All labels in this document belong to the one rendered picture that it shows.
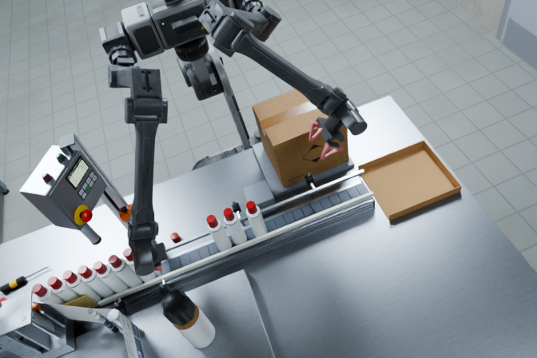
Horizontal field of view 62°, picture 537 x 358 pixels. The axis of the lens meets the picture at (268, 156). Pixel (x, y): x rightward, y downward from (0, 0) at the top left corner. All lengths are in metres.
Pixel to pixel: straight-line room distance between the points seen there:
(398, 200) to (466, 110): 1.62
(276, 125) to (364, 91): 1.79
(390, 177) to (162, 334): 1.04
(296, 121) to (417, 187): 0.54
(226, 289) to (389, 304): 0.56
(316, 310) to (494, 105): 2.20
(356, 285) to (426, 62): 2.35
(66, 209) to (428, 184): 1.30
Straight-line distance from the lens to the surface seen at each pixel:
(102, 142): 3.68
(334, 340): 1.58
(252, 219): 1.57
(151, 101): 1.24
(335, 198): 1.75
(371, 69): 3.60
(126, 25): 1.69
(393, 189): 1.83
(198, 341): 1.53
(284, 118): 1.71
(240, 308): 1.60
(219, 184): 1.95
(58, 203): 1.36
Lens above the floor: 2.34
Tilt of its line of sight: 50 degrees down
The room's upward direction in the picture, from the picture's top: 15 degrees counter-clockwise
